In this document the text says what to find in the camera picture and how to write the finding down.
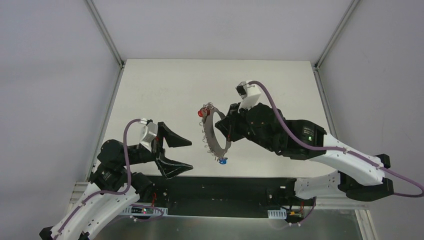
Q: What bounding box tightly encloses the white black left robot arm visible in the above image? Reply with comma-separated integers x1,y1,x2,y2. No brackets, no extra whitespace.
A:
39,118,193,240

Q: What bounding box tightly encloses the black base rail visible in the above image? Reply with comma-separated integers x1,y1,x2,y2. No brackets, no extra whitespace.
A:
137,175,313,218

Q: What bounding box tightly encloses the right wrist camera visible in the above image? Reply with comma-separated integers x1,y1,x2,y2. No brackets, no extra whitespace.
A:
235,81,261,112

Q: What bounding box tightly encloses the large steel keyring plate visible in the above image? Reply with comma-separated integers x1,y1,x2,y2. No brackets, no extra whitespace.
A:
199,102,232,162

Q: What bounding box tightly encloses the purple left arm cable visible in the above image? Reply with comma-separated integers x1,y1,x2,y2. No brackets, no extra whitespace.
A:
52,118,165,240

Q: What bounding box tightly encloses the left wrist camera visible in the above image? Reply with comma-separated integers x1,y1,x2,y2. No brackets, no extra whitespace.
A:
139,118,158,152

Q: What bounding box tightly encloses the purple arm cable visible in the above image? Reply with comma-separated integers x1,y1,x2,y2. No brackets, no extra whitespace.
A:
248,80,424,199
52,118,165,240

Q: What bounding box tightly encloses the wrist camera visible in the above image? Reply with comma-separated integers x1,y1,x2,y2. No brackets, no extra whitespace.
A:
139,118,158,152
235,81,261,112

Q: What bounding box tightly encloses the metal base plate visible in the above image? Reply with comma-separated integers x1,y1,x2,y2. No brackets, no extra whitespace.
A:
96,209,363,240

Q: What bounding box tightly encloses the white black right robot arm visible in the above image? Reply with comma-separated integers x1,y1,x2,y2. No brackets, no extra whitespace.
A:
215,103,394,205

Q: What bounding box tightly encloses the blue key tag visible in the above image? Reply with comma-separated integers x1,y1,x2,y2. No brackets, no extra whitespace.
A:
218,157,228,165

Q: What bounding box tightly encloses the red key tag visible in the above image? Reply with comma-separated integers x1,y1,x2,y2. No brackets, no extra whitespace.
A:
197,109,205,118

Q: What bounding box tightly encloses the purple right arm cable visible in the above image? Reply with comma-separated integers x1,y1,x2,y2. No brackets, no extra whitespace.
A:
248,80,424,199

